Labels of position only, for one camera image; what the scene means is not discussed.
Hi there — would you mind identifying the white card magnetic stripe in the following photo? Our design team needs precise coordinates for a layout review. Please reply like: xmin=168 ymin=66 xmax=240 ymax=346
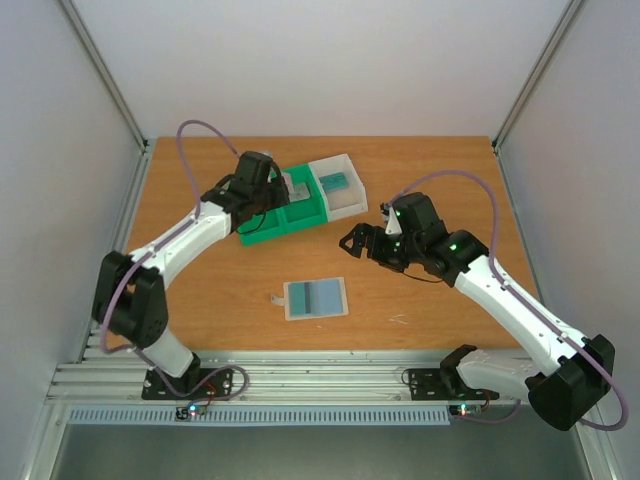
xmin=281 ymin=172 xmax=295 ymax=202

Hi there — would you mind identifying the teal card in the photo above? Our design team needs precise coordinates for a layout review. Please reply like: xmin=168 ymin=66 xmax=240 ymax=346
xmin=319 ymin=172 xmax=349 ymax=194
xmin=287 ymin=282 xmax=319 ymax=318

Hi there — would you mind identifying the beige card holder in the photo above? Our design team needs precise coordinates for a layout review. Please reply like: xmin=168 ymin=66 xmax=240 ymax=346
xmin=270 ymin=277 xmax=349 ymax=321

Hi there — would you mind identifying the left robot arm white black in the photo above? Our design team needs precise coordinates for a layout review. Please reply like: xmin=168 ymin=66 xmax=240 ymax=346
xmin=92 ymin=151 xmax=289 ymax=398

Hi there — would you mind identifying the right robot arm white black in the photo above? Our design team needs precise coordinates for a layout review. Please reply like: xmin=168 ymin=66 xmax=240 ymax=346
xmin=339 ymin=193 xmax=615 ymax=431

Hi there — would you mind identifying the grey card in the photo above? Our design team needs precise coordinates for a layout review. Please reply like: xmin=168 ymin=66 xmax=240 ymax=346
xmin=289 ymin=183 xmax=311 ymax=203

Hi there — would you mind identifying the left green bin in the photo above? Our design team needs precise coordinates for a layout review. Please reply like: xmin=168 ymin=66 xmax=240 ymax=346
xmin=236 ymin=206 xmax=287 ymax=246

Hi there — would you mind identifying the green bin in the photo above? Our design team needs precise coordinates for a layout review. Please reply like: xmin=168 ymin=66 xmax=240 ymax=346
xmin=265 ymin=164 xmax=328 ymax=236
xmin=236 ymin=206 xmax=287 ymax=246

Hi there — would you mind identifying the white bin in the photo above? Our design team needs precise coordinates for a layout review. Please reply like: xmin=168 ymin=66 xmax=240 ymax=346
xmin=308 ymin=153 xmax=369 ymax=222

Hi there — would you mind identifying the middle green bin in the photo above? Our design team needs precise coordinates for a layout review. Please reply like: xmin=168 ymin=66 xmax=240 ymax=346
xmin=265 ymin=164 xmax=328 ymax=236

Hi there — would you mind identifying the right controller board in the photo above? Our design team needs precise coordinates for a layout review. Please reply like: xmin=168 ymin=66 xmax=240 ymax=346
xmin=449 ymin=403 xmax=485 ymax=417

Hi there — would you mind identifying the controller board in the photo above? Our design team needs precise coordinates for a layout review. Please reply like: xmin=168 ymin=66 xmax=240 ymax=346
xmin=175 ymin=404 xmax=208 ymax=421
xmin=449 ymin=403 xmax=485 ymax=417

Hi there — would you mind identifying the left controller board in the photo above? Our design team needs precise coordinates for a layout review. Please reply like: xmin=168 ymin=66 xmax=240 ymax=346
xmin=175 ymin=404 xmax=208 ymax=421

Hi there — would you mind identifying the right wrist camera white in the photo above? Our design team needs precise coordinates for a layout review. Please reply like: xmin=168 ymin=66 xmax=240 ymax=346
xmin=381 ymin=203 xmax=402 ymax=238

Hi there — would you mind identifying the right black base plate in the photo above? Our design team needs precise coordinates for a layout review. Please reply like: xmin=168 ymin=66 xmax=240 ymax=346
xmin=400 ymin=368 xmax=499 ymax=402

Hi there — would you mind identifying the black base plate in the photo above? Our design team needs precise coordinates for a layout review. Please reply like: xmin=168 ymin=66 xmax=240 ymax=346
xmin=400 ymin=368 xmax=499 ymax=402
xmin=141 ymin=368 xmax=234 ymax=401

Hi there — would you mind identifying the grey slotted cable duct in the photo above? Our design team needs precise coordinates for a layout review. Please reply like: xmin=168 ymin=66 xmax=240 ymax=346
xmin=68 ymin=405 xmax=450 ymax=427

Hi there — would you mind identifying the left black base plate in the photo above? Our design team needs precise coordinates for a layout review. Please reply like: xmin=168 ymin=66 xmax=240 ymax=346
xmin=141 ymin=368 xmax=234 ymax=401

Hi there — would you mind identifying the left aluminium corner post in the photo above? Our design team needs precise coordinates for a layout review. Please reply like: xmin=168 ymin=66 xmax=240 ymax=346
xmin=54 ymin=0 xmax=150 ymax=153

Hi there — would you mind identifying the aluminium corner post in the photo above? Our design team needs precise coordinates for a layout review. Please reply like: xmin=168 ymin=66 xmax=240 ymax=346
xmin=54 ymin=0 xmax=150 ymax=153
xmin=491 ymin=0 xmax=587 ymax=151

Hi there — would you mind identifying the aluminium rail frame front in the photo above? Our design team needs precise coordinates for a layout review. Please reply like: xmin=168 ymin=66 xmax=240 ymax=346
xmin=44 ymin=349 xmax=596 ymax=406

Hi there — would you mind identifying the right aluminium corner post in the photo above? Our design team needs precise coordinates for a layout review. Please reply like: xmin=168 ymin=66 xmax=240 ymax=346
xmin=491 ymin=0 xmax=587 ymax=151

